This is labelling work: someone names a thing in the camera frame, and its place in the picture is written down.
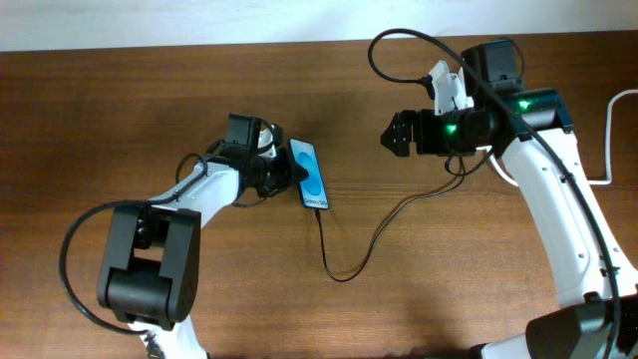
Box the blue Samsung Galaxy smartphone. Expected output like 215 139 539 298
289 139 329 210

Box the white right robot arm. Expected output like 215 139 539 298
381 38 637 358

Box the white power strip cord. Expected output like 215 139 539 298
485 89 638 188

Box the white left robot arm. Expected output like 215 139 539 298
97 149 308 358

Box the black charging cable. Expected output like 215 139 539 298
313 37 527 283

